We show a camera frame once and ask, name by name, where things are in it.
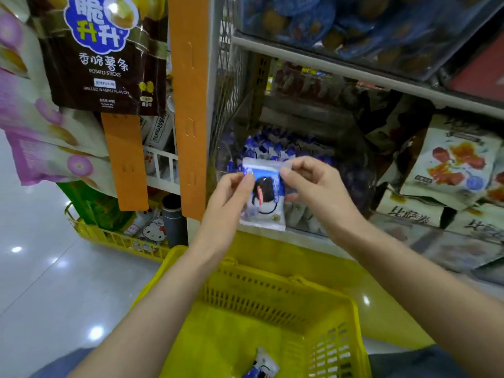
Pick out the grey metal shelf unit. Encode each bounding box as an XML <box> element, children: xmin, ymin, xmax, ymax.
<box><xmin>187</xmin><ymin>0</ymin><xmax>504</xmax><ymax>301</ymax></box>

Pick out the white cat print item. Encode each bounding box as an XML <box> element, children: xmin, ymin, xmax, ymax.
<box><xmin>133</xmin><ymin>216</ymin><xmax>168</xmax><ymax>253</ymax></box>

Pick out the person's left hand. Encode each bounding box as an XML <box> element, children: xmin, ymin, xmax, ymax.
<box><xmin>196</xmin><ymin>172</ymin><xmax>256</xmax><ymax>257</ymax></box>

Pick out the white bag with red print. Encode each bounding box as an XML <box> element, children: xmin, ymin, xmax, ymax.
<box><xmin>399</xmin><ymin>113</ymin><xmax>504</xmax><ymax>212</ymax></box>

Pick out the white bag with black script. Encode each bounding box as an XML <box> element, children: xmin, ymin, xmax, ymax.
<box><xmin>376</xmin><ymin>185</ymin><xmax>446</xmax><ymax>229</ymax></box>
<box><xmin>445</xmin><ymin>204</ymin><xmax>504</xmax><ymax>245</ymax></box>

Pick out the grey insulated bottle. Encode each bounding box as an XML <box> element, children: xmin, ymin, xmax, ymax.
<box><xmin>161</xmin><ymin>193</ymin><xmax>188</xmax><ymax>249</ymax></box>

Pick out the yellow plastic shopping basket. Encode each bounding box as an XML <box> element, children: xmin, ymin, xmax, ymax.
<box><xmin>130</xmin><ymin>244</ymin><xmax>373</xmax><ymax>378</ymax></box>

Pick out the dark snack bag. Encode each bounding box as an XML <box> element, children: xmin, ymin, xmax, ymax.
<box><xmin>354</xmin><ymin>90</ymin><xmax>435</xmax><ymax>156</ymax></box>

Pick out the wide orange hanging strip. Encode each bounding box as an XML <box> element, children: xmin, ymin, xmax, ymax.
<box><xmin>168</xmin><ymin>0</ymin><xmax>212</xmax><ymax>222</ymax></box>

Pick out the yellow wire basket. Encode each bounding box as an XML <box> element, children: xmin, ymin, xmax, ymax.
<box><xmin>64</xmin><ymin>202</ymin><xmax>171</xmax><ymax>263</ymax></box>

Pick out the brown potato sticks bag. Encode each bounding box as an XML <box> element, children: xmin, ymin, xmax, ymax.
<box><xmin>25</xmin><ymin>0</ymin><xmax>169</xmax><ymax>117</ymax></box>

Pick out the narrow orange hanging strip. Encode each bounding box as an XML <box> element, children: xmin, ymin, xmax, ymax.
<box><xmin>101</xmin><ymin>112</ymin><xmax>150</xmax><ymax>212</ymax></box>

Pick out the white blue snack packet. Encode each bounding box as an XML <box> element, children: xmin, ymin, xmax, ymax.
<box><xmin>242</xmin><ymin>347</ymin><xmax>280</xmax><ymax>378</ymax></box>
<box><xmin>239</xmin><ymin>156</ymin><xmax>294</xmax><ymax>232</ymax></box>

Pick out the person's right forearm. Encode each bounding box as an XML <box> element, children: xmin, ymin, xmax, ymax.
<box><xmin>335</xmin><ymin>217</ymin><xmax>504</xmax><ymax>378</ymax></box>

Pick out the red box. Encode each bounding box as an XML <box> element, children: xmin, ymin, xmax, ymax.
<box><xmin>448</xmin><ymin>38</ymin><xmax>504</xmax><ymax>103</ymax></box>

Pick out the person's right hand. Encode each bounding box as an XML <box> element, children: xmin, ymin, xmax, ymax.
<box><xmin>280</xmin><ymin>155</ymin><xmax>368</xmax><ymax>249</ymax></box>

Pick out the person's left forearm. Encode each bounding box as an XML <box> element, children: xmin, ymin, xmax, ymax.
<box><xmin>68</xmin><ymin>238</ymin><xmax>222</xmax><ymax>378</ymax></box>

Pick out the pile of blue round packs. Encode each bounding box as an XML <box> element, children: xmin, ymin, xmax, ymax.
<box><xmin>239</xmin><ymin>0</ymin><xmax>504</xmax><ymax>81</ymax></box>

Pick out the green snack bag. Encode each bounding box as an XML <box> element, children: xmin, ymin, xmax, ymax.
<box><xmin>57</xmin><ymin>181</ymin><xmax>135</xmax><ymax>233</ymax></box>

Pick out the pile of grey flat packets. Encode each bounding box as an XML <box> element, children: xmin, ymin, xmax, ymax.
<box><xmin>369</xmin><ymin>212</ymin><xmax>504</xmax><ymax>286</ymax></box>

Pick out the pile of blue white packets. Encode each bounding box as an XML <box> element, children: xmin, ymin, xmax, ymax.
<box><xmin>226</xmin><ymin>127</ymin><xmax>336</xmax><ymax>237</ymax></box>

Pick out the pink purple snack bag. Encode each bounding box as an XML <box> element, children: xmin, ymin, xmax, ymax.
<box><xmin>0</xmin><ymin>0</ymin><xmax>119</xmax><ymax>198</ymax></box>

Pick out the row of red packets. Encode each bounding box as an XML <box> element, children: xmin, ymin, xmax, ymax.
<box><xmin>271</xmin><ymin>62</ymin><xmax>357</xmax><ymax>108</ymax></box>

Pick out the white wire rack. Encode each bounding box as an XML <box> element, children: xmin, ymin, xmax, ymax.
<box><xmin>143</xmin><ymin>145</ymin><xmax>182</xmax><ymax>196</ymax></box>

